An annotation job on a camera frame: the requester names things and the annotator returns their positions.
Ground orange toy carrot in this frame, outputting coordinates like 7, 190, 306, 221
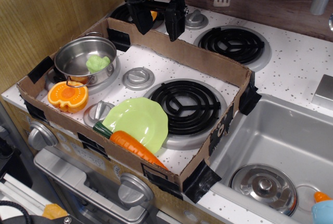
93, 122, 168, 171

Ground light green plastic plate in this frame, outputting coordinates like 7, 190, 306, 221
102, 97, 169, 154

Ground orange toy half on burner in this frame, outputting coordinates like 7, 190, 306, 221
150, 11, 158, 21

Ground silver stove top knob back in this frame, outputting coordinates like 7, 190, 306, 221
185, 9, 209, 30

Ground green toy lettuce piece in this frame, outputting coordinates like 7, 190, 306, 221
85, 55, 111, 73

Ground black back right burner coil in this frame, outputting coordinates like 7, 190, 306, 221
198, 28, 265, 64

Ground small steel pot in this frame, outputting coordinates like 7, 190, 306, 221
54, 32, 117, 86

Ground black front right burner coil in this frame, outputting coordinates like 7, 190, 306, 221
145, 79, 227, 135

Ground silver stove top knob front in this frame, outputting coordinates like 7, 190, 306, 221
83, 101, 114, 128

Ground orange toy pepper half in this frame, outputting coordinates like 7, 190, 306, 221
47, 81, 89, 113

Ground brown cardboard fence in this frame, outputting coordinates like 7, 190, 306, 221
17, 18, 260, 203

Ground silver oven knob left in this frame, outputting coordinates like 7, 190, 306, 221
28, 121, 58, 151

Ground silver oven knob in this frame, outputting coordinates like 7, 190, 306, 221
28, 121, 58, 151
118, 173, 154, 208

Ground silver oven knob right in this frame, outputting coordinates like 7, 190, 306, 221
118, 173, 154, 208

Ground steel pot lid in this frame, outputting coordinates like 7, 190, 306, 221
229, 164, 298, 216

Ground orange cloth scrap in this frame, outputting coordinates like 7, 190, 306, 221
42, 203, 68, 220

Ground blue bottle orange cap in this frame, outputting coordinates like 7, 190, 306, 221
312, 192, 332, 224

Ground silver oven door handle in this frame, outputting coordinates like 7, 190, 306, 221
34, 149, 149, 223

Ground black cable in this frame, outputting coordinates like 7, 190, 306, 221
0, 200, 33, 224

